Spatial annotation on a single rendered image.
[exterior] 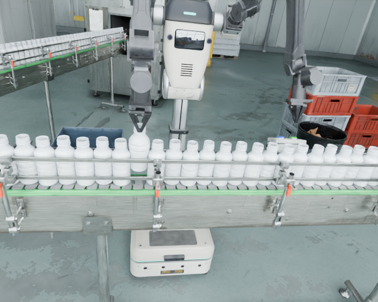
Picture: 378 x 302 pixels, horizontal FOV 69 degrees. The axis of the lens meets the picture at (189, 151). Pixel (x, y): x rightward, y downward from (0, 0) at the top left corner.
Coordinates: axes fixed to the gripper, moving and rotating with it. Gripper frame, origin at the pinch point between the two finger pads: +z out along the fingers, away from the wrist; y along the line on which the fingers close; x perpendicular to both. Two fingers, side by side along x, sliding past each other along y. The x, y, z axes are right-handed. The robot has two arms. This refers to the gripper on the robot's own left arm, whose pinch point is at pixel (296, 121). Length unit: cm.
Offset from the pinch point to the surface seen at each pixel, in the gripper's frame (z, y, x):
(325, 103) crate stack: -17, 128, 160
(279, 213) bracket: 33.4, -14.8, -20.1
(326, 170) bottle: 17.9, 4.8, -16.7
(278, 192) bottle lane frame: 26.5, -14.3, -16.6
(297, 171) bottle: 18.5, -7.2, -16.3
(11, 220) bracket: 34, -104, -20
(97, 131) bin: 11, -88, 43
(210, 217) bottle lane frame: 37, -38, -13
